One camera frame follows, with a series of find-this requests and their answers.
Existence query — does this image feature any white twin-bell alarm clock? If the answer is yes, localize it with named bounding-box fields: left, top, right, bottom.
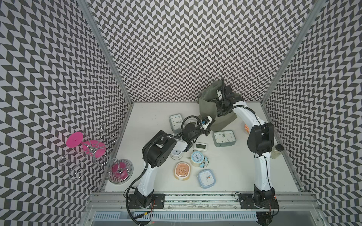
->
left=171, top=149, right=183, bottom=160

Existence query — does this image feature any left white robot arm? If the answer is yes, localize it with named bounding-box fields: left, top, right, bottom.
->
left=135, top=119, right=214, bottom=199

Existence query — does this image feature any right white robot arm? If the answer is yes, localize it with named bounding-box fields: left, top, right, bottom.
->
left=216, top=83, right=275, bottom=207

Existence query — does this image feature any small white digital clock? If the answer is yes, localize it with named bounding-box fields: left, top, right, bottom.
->
left=193, top=142, right=208, bottom=152

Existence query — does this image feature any grey square analog clock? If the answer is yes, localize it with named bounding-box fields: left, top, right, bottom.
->
left=169, top=114, right=183, bottom=134

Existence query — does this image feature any blue twin-bell alarm clock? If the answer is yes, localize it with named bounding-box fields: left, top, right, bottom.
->
left=190, top=151, right=209, bottom=168

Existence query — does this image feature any green rectangular analog clock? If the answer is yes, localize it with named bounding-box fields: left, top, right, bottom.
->
left=213, top=130, right=237, bottom=147

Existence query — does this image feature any orange oval cartoon clock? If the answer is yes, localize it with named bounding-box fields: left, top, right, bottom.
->
left=173, top=162, right=191, bottom=181

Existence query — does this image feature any blue square analog clock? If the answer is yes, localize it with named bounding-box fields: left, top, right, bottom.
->
left=197, top=169, right=216, bottom=189

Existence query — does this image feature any orange patterned bowl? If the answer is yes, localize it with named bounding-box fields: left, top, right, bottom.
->
left=244, top=123, right=250, bottom=134

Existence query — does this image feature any small jar black lid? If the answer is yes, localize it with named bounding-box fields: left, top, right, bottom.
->
left=271, top=144, right=285, bottom=160

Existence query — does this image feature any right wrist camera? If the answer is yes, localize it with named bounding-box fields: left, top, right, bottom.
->
left=217, top=89, right=222, bottom=101

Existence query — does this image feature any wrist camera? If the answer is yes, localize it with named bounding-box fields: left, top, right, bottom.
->
left=201, top=116, right=213, bottom=130
left=217, top=89, right=222, bottom=101

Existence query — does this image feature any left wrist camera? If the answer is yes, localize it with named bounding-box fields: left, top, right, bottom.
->
left=201, top=116, right=213, bottom=130

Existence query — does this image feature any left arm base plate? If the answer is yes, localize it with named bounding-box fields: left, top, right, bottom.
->
left=127, top=193, right=166, bottom=209

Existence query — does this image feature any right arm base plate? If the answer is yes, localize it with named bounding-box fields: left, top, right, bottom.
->
left=237, top=193, right=279, bottom=211

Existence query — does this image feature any pink wire cup stand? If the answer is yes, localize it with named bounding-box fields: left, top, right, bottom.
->
left=58, top=125, right=119, bottom=167

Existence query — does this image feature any aluminium front rail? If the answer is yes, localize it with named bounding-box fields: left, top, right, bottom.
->
left=85, top=192, right=321, bottom=211

